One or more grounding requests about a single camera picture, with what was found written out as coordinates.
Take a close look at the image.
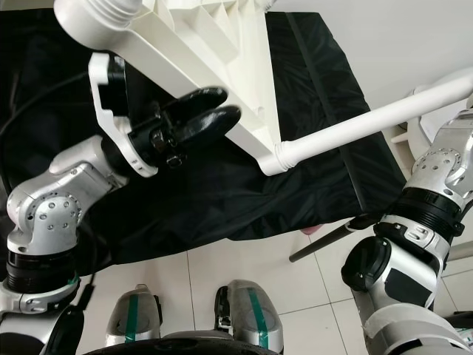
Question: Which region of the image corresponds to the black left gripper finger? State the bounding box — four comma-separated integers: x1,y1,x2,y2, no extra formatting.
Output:
170,105,243,155
161,87,230,125

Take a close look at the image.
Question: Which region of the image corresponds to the white plastic children table top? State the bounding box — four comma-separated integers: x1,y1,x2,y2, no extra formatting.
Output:
53,0,296,177

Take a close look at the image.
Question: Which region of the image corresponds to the black table cloth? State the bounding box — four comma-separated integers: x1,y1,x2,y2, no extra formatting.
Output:
0,7,411,267

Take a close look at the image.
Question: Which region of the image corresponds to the black metal table leg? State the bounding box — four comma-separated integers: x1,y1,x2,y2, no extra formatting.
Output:
288,214,385,263

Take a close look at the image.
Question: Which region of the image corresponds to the black robot right foot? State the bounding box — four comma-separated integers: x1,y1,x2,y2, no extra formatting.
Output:
214,287,231,328

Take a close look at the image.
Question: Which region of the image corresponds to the black robot torso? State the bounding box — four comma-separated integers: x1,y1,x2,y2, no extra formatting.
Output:
78,329,341,355

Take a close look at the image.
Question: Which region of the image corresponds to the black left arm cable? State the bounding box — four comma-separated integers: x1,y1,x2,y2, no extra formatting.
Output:
0,70,97,311

